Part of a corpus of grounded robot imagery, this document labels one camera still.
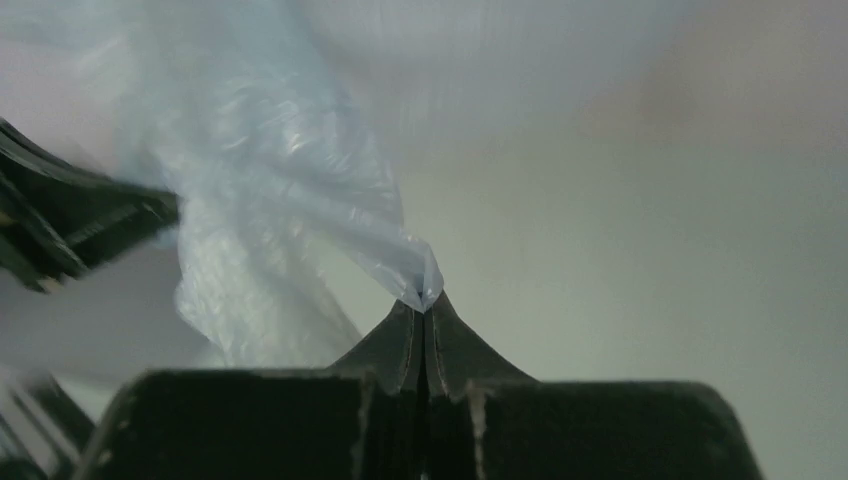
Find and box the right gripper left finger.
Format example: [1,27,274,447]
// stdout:
[75,304,423,479]

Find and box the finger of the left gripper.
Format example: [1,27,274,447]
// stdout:
[1,121,178,293]

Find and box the blue plastic trash bag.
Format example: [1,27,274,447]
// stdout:
[1,1,444,367]

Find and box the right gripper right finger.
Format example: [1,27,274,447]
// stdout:
[423,297,762,480]

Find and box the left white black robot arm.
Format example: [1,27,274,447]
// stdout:
[1,121,178,479]

